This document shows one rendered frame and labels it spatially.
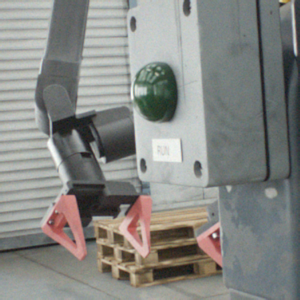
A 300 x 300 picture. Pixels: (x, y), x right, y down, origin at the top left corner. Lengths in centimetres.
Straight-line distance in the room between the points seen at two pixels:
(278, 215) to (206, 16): 10
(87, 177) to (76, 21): 26
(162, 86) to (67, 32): 83
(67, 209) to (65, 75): 23
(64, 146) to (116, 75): 742
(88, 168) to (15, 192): 708
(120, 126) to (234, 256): 70
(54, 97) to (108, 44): 740
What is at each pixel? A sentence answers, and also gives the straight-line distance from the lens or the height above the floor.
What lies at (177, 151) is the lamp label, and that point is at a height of 126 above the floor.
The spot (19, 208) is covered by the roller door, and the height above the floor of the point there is 42.
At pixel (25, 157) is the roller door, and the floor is 93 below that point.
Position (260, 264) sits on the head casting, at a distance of 42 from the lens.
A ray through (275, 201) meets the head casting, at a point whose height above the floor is 123.
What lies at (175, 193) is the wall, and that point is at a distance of 888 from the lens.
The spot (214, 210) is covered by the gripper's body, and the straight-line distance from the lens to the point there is 69.
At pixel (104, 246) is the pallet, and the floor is 22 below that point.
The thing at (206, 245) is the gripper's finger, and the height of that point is 116.
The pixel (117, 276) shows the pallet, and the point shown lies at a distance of 634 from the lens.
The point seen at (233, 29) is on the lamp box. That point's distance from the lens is 37.
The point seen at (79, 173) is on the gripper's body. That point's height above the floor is 120.
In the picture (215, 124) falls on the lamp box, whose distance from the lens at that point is 36.
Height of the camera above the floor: 128
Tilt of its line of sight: 3 degrees down
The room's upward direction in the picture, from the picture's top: 4 degrees counter-clockwise
